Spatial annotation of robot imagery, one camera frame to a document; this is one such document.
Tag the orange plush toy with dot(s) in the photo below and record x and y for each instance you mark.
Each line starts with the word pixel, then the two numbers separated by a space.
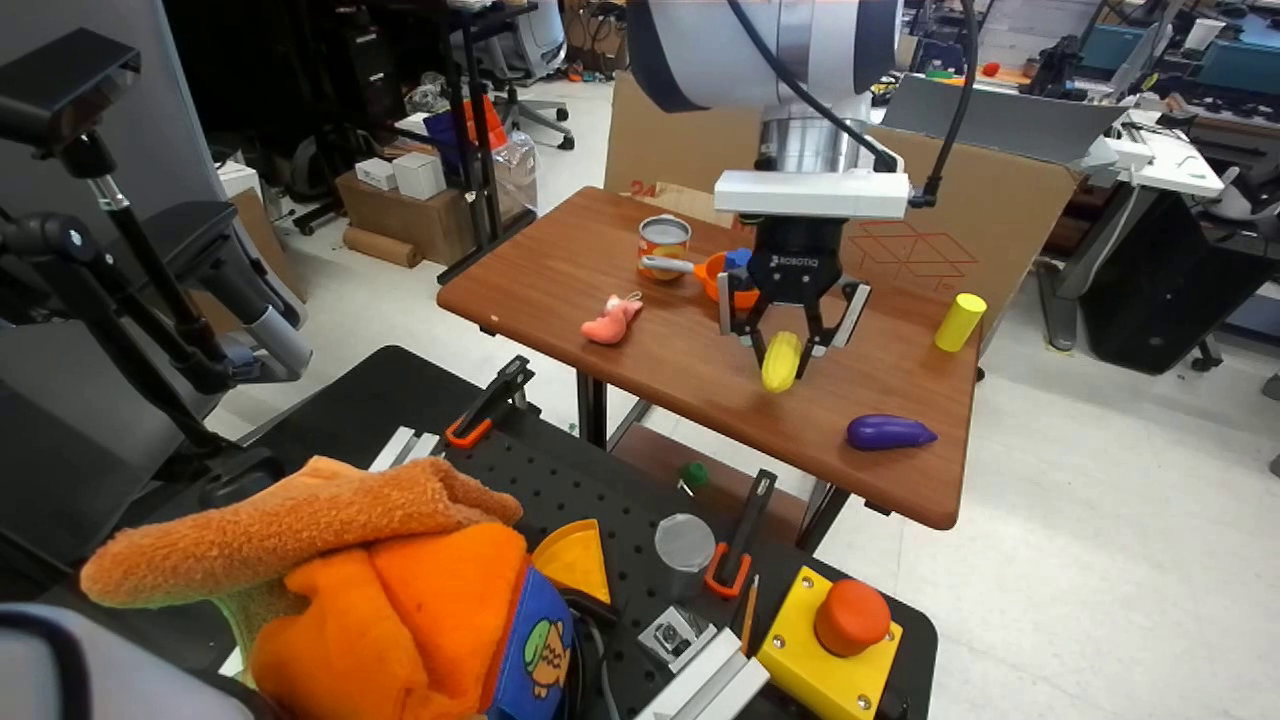
pixel 421 630

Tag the black office chair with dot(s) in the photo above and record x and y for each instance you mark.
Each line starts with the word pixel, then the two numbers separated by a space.
pixel 522 42

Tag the black perforated cart top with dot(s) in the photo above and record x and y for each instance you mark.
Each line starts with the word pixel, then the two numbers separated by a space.
pixel 559 478

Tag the grey round disc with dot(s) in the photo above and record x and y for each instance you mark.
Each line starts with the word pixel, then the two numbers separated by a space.
pixel 686 540

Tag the orange black clamp right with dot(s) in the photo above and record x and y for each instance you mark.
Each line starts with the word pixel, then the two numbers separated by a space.
pixel 730 567

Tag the wooden table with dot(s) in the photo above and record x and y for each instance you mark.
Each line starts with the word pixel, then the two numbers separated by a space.
pixel 559 274

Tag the yellow box red button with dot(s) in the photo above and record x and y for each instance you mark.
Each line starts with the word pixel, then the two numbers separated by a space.
pixel 832 647

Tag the purple toy eggplant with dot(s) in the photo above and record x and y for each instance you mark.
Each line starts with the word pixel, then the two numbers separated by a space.
pixel 880 433

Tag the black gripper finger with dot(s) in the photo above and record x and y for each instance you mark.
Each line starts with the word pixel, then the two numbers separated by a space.
pixel 849 308
pixel 743 325

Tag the orange towel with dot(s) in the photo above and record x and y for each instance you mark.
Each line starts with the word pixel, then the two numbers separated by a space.
pixel 318 508

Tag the orange bowl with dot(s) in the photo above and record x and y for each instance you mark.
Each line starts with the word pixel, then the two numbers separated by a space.
pixel 710 274

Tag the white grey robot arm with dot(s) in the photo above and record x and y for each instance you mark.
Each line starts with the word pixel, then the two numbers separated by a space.
pixel 804 71

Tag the orange black clamp left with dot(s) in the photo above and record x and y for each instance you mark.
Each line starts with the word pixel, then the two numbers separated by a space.
pixel 504 391

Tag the cardboard box on floor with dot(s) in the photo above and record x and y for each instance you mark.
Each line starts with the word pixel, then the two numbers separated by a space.
pixel 415 204

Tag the pink toy meat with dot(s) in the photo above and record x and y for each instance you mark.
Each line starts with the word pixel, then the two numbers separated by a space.
pixel 614 323

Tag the white camera bar on wrist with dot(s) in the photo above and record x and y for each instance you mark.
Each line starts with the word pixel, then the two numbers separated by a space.
pixel 812 192

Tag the silver aluminium rail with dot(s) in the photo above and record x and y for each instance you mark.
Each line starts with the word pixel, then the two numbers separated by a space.
pixel 715 686

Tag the orange black clamp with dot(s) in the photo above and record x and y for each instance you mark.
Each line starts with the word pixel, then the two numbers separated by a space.
pixel 504 391
pixel 730 567

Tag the blue cylinder block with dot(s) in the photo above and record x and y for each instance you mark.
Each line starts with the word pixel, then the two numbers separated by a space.
pixel 737 256

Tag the yellow cylinder block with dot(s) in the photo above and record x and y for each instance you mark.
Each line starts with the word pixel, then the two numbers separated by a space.
pixel 961 323

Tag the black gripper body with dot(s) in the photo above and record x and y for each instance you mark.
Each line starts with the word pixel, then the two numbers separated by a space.
pixel 794 256

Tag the yellow toy corn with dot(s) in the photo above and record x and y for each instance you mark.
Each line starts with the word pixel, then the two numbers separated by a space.
pixel 782 362

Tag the cardboard sheet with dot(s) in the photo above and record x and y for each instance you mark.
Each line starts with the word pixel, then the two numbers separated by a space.
pixel 983 233

